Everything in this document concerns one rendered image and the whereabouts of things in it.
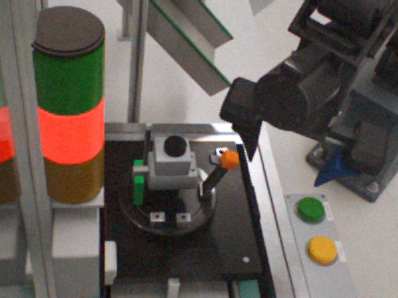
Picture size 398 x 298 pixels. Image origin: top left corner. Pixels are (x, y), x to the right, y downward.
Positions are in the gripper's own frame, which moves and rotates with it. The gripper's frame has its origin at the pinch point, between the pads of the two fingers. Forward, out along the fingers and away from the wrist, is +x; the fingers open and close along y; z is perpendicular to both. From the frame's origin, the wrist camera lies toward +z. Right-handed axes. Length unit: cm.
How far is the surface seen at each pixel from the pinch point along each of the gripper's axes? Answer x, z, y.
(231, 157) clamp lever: 7.8, 3.1, 6.7
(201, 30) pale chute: 12.8, 33.5, 20.4
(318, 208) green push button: 17.0, 8.1, -7.7
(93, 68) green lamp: -24.3, -23.1, 15.6
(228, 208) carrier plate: 17.9, 2.7, 4.8
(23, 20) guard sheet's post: -27.4, -24.5, 19.6
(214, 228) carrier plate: 17.9, -1.4, 5.6
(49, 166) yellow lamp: -14.6, -24.6, 18.1
